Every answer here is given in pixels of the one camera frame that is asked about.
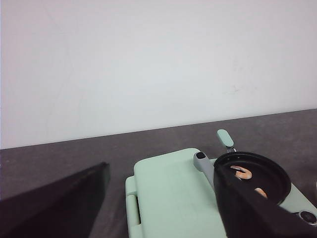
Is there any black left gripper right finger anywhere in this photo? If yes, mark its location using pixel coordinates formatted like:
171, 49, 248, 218
213, 165, 317, 238

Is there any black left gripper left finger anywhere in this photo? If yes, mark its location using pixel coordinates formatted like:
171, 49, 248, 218
0, 162, 110, 238

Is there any orange shrimp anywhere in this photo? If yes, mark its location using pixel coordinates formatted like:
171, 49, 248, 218
230, 166, 252, 180
254, 187, 267, 199

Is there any breakfast maker hinged lid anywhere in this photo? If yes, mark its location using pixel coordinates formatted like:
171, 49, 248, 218
133, 148, 227, 238

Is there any mint green breakfast maker base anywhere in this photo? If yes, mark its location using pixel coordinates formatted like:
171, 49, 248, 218
124, 158, 317, 238

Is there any black round frying pan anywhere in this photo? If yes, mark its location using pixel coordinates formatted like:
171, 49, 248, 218
214, 129, 291, 205

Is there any left silver control knob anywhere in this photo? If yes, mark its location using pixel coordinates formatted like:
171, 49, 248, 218
299, 210, 317, 226

